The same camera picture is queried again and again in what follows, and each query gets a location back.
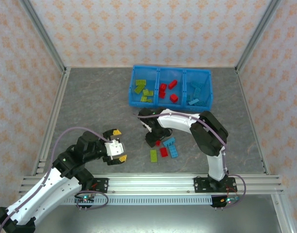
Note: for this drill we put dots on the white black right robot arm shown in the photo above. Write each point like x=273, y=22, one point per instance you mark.
x=177, y=121

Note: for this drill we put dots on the small circuit board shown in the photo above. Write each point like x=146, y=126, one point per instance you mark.
x=85, y=199
x=227, y=200

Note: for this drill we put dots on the blue plastic bin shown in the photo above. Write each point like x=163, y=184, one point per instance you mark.
x=205, y=77
x=180, y=80
x=151, y=76

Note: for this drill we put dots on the grey metal panel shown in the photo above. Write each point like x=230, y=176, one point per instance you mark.
x=148, y=218

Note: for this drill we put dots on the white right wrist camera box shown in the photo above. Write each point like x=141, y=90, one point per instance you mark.
x=146, y=125

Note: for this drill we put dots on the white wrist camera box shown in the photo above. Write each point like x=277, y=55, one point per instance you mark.
x=113, y=148
x=146, y=125

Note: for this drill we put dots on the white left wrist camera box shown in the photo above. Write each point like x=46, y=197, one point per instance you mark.
x=113, y=148

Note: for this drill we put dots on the aluminium front rail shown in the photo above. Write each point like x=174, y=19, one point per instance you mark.
x=151, y=184

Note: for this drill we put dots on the aluminium side rail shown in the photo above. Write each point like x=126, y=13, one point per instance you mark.
x=51, y=121
x=246, y=97

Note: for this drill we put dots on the aluminium corner post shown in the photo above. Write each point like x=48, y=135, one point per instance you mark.
x=45, y=34
x=257, y=34

